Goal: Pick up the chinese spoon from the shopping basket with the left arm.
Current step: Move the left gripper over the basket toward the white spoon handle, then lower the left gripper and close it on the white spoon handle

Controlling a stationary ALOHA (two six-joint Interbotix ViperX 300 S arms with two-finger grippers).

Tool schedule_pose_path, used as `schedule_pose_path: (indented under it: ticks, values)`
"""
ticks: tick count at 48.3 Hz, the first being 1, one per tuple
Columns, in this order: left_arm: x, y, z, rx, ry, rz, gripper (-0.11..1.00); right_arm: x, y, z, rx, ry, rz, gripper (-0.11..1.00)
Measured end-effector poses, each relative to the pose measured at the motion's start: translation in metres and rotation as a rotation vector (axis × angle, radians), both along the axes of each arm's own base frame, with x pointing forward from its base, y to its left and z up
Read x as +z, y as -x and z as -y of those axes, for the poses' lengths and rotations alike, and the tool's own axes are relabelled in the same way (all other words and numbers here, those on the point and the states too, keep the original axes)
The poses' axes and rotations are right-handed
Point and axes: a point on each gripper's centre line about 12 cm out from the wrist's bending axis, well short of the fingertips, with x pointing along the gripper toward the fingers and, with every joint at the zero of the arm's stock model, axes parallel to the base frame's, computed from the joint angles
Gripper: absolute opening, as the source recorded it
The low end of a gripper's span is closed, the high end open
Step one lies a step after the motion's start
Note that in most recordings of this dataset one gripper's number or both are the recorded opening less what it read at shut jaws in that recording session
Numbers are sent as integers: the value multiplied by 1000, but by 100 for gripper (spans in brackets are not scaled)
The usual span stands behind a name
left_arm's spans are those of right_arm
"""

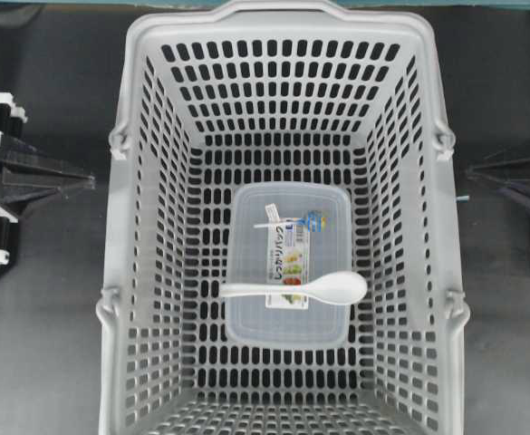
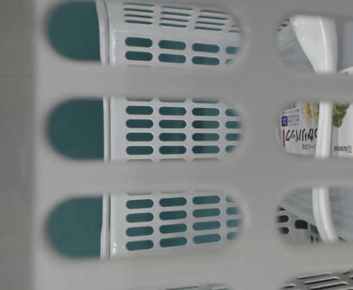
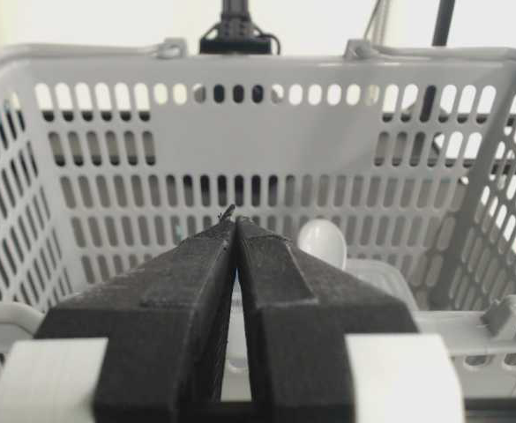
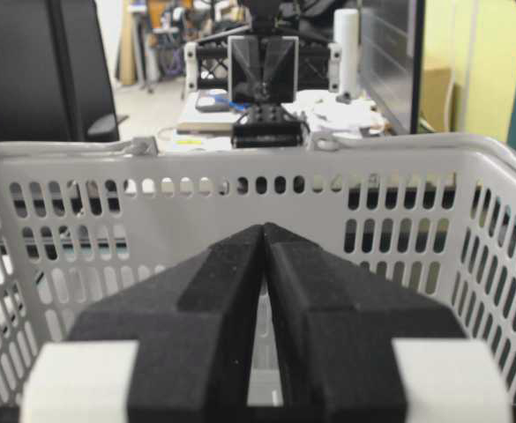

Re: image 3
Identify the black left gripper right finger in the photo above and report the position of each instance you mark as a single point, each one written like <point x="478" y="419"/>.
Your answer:
<point x="324" y="346"/>

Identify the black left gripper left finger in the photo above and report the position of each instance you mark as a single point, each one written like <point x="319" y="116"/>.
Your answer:
<point x="131" y="349"/>

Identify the grey plastic shopping basket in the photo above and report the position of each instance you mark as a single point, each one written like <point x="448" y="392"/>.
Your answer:
<point x="111" y="156"/>

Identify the black stand behind basket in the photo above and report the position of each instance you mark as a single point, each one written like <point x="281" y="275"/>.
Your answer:
<point x="237" y="34"/>

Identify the dark vertical pole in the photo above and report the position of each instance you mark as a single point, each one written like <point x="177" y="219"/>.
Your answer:
<point x="439" y="39"/>

